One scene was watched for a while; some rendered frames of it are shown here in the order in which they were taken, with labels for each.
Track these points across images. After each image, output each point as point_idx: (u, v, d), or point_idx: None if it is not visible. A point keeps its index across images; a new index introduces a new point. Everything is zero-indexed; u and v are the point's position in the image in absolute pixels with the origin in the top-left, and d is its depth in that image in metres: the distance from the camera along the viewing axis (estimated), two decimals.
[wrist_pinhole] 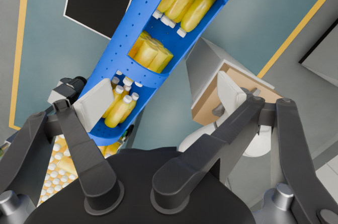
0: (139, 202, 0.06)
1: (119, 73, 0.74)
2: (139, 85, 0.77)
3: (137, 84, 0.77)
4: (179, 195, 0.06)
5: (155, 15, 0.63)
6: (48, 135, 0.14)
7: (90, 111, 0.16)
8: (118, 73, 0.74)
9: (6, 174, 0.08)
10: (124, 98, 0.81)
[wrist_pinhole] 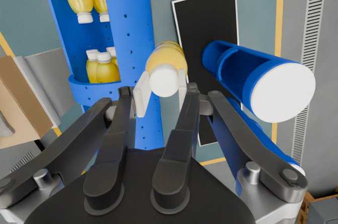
0: (139, 202, 0.06)
1: None
2: (90, 56, 0.53)
3: (92, 55, 0.53)
4: (184, 188, 0.06)
5: None
6: (112, 118, 0.15)
7: (143, 98, 0.17)
8: None
9: (54, 152, 0.09)
10: (88, 19, 0.49)
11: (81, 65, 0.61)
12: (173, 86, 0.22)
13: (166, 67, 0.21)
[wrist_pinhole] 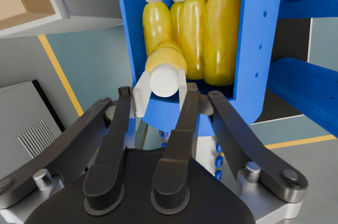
0: (139, 202, 0.06)
1: None
2: None
3: None
4: (184, 188, 0.06)
5: None
6: (112, 118, 0.15)
7: (143, 98, 0.17)
8: None
9: (53, 152, 0.09)
10: None
11: None
12: (173, 86, 0.22)
13: (166, 67, 0.21)
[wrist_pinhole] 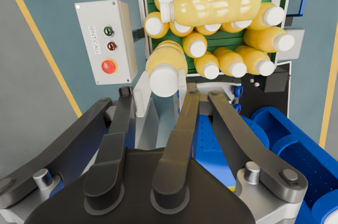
0: (139, 202, 0.06)
1: None
2: None
3: None
4: (184, 188, 0.06)
5: None
6: (112, 118, 0.15)
7: (143, 98, 0.17)
8: None
9: (54, 152, 0.09)
10: None
11: None
12: None
13: None
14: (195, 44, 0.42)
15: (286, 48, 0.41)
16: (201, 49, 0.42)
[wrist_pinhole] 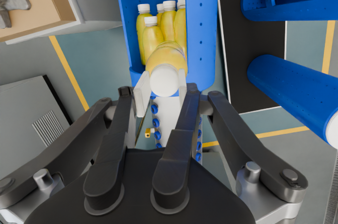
0: (139, 202, 0.06)
1: None
2: None
3: None
4: (184, 188, 0.06)
5: None
6: (112, 118, 0.15)
7: (143, 98, 0.17)
8: None
9: (54, 152, 0.09)
10: None
11: None
12: (154, 16, 0.51)
13: None
14: None
15: None
16: None
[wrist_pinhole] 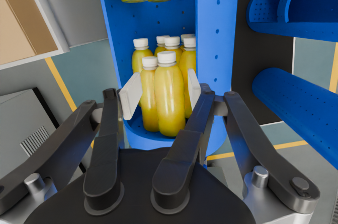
0: (139, 202, 0.06)
1: None
2: None
3: None
4: (183, 190, 0.06)
5: (189, 41, 0.36)
6: (97, 120, 0.15)
7: (130, 100, 0.17)
8: None
9: (43, 156, 0.09)
10: None
11: None
12: (154, 58, 0.41)
13: None
14: None
15: None
16: None
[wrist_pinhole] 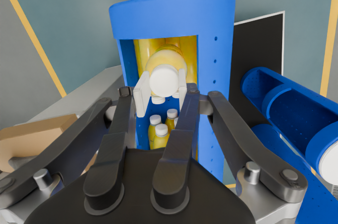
0: (139, 202, 0.06)
1: None
2: (159, 132, 0.52)
3: (161, 132, 0.52)
4: (184, 188, 0.06)
5: None
6: (112, 118, 0.15)
7: (143, 98, 0.17)
8: None
9: (54, 152, 0.09)
10: (162, 101, 0.48)
11: (143, 131, 0.60)
12: None
13: None
14: (158, 74, 0.21)
15: None
16: (171, 82, 0.22)
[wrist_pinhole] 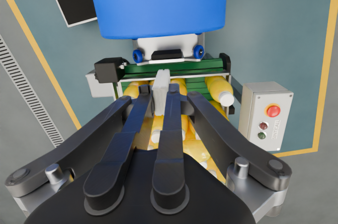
0: (139, 202, 0.06)
1: None
2: None
3: None
4: (184, 185, 0.06)
5: None
6: None
7: (161, 96, 0.17)
8: None
9: (68, 147, 0.09)
10: None
11: None
12: None
13: None
14: None
15: None
16: None
